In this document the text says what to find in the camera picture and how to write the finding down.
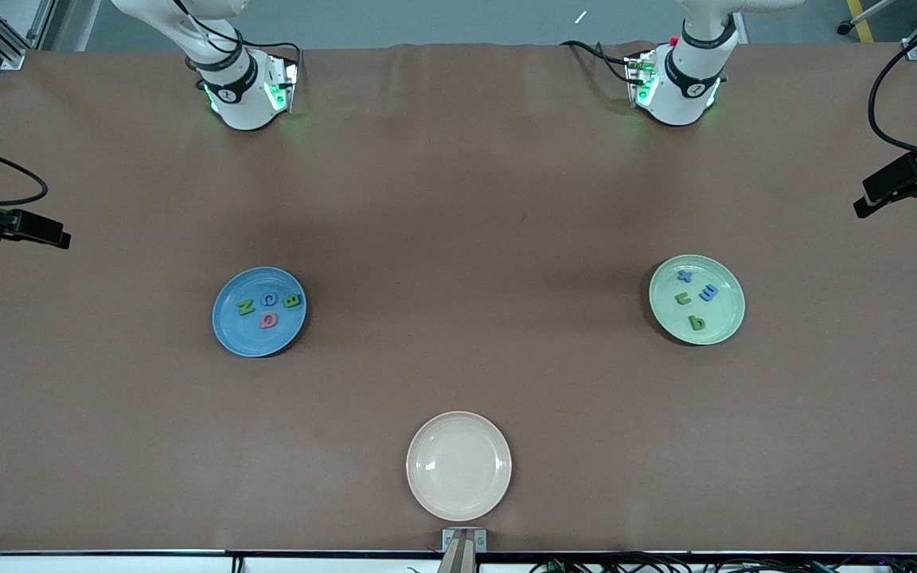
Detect brown table cover mat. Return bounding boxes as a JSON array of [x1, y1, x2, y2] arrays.
[[0, 41, 917, 554]]

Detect black right arm base cable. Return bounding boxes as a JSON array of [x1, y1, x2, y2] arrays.
[[180, 0, 302, 84]]

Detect white table edge rail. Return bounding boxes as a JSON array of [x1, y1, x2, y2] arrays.
[[0, 549, 917, 573]]

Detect silver base connector box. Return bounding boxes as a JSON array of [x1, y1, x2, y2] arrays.
[[263, 54, 300, 114]]

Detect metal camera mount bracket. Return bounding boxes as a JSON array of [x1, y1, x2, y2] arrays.
[[439, 528, 488, 573]]

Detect black left arm base cable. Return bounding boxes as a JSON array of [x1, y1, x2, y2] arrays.
[[560, 38, 638, 84]]

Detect light green plate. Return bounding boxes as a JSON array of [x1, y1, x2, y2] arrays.
[[649, 254, 747, 346]]

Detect black arm base cable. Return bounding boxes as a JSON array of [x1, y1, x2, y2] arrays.
[[560, 38, 638, 84], [180, 0, 302, 84]]

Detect blue plate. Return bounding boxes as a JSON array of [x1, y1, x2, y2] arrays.
[[212, 266, 309, 358]]

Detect cream plate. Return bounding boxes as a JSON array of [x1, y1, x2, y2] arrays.
[[406, 411, 513, 522]]

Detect black cable bundle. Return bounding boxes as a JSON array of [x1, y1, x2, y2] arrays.
[[530, 552, 917, 573]]

